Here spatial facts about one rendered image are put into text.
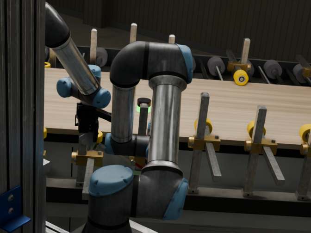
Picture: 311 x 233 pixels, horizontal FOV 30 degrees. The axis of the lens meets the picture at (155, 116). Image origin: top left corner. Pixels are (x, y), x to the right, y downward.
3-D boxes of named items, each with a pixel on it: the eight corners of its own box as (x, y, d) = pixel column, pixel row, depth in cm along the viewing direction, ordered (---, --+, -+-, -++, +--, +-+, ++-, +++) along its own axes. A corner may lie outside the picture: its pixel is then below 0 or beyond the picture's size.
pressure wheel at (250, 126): (262, 122, 266) (245, 129, 267) (268, 136, 269) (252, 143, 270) (259, 116, 272) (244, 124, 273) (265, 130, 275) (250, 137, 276)
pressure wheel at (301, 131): (298, 138, 270) (311, 146, 272) (309, 125, 268) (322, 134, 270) (295, 132, 276) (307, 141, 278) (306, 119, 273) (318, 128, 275)
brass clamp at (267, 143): (276, 156, 252) (278, 145, 250) (245, 153, 252) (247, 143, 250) (273, 149, 258) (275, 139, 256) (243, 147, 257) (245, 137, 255)
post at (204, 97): (196, 193, 261) (209, 95, 241) (188, 193, 260) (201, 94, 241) (195, 189, 264) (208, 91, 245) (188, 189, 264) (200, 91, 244)
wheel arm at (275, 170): (284, 187, 226) (286, 178, 225) (275, 186, 226) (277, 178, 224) (259, 131, 272) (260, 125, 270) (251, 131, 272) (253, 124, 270)
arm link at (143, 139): (134, 163, 200) (135, 149, 210) (166, 166, 201) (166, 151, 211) (136, 143, 197) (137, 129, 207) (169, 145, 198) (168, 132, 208)
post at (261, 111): (250, 204, 264) (267, 107, 245) (242, 204, 263) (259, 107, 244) (248, 200, 267) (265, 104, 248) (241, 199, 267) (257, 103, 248)
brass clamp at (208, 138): (219, 152, 251) (220, 141, 249) (188, 150, 250) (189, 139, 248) (217, 145, 257) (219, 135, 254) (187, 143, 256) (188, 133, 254)
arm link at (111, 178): (89, 200, 166) (91, 158, 161) (136, 204, 167) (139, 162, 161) (84, 224, 155) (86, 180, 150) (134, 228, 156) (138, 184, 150)
